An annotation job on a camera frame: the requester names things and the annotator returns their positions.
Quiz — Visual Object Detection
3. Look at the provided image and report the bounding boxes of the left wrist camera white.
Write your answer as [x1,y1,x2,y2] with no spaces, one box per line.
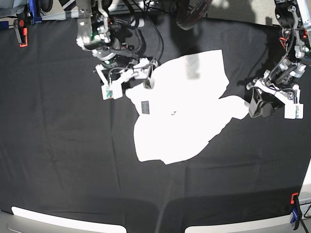
[284,103,304,119]

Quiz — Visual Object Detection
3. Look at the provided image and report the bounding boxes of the blue clamp far left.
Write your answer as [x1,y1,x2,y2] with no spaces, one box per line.
[28,0,42,24]

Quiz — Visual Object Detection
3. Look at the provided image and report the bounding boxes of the red blue clamp near right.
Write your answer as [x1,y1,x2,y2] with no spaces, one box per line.
[290,192,302,231]

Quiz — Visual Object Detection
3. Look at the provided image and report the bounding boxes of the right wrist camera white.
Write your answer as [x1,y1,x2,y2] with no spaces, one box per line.
[101,84,123,100]

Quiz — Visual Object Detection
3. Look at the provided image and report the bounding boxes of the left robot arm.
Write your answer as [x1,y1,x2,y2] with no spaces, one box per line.
[246,0,311,119]

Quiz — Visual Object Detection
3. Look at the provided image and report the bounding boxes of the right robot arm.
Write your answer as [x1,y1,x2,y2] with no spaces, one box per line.
[76,0,158,92]

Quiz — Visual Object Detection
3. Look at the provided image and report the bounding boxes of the black red cable bundle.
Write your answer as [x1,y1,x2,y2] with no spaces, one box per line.
[175,0,215,31]

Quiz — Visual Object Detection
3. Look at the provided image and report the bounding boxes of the red black clamp far left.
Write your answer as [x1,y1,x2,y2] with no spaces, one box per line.
[13,19,28,48]

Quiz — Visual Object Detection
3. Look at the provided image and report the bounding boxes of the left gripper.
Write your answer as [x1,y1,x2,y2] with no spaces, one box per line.
[246,70,300,117]

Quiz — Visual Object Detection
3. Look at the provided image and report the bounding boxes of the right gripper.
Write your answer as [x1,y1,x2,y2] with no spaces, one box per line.
[95,58,158,89]

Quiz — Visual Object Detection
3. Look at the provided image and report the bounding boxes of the black table cloth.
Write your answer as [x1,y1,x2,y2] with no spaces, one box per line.
[0,19,311,233]

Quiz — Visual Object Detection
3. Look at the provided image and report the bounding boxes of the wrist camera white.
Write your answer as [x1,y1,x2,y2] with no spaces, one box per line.
[101,84,123,100]
[284,103,304,119]

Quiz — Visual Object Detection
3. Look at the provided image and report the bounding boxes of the white printed t-shirt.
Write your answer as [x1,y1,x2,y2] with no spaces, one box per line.
[125,50,249,165]

